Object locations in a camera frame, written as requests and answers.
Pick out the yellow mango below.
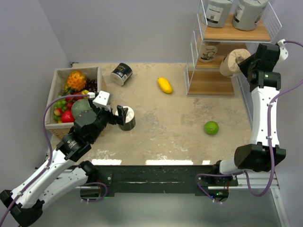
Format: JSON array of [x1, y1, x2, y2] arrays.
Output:
[[158, 78, 173, 94]]

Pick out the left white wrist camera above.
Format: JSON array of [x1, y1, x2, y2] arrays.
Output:
[[92, 91, 111, 110]]

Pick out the clear white tissue roll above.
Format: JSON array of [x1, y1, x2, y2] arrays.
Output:
[[118, 105, 136, 131]]

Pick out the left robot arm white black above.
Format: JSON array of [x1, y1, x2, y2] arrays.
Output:
[[0, 101, 128, 227]]

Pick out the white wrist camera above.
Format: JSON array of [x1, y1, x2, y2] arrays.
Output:
[[277, 39, 289, 62], [92, 91, 111, 110]]

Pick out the green lime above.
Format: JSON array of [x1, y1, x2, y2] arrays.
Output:
[[204, 121, 219, 135]]

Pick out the green netted melon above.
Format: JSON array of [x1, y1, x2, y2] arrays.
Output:
[[71, 98, 92, 119]]

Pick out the dark purple grapes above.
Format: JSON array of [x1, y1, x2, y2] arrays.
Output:
[[85, 79, 98, 92]]

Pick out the orange spiky fruit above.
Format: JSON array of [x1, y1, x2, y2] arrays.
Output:
[[65, 70, 87, 91]]

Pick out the white wire wooden shelf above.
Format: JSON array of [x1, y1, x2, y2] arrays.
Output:
[[184, 0, 282, 96]]

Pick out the green grapes bunch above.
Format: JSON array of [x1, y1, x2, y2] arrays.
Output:
[[53, 99, 67, 122]]

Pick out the black wrapped tissue roll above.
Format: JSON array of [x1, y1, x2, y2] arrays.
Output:
[[110, 63, 133, 86]]

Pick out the red apple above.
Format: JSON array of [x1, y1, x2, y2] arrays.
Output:
[[61, 110, 75, 123]]

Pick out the woven lined fruit basket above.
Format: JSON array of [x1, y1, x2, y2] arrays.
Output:
[[45, 66, 107, 140]]

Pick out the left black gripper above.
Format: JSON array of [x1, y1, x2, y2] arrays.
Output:
[[89, 97, 128, 142]]

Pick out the yellow banana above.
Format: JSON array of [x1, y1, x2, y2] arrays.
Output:
[[81, 90, 89, 95]]

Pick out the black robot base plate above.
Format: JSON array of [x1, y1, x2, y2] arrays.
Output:
[[78, 161, 238, 198]]

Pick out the small peach fruit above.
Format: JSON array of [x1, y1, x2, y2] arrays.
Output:
[[53, 108, 63, 116]]

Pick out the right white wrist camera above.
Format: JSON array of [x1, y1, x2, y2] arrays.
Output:
[[277, 39, 289, 62]]

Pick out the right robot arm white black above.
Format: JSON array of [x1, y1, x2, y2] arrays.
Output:
[[211, 41, 288, 186]]

